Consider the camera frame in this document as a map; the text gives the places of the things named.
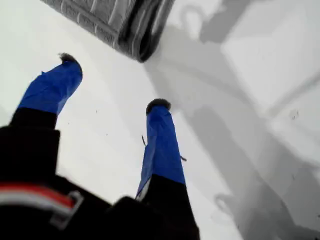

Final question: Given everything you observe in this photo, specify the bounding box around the grey striped towel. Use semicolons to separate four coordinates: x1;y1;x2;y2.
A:
39;0;177;63

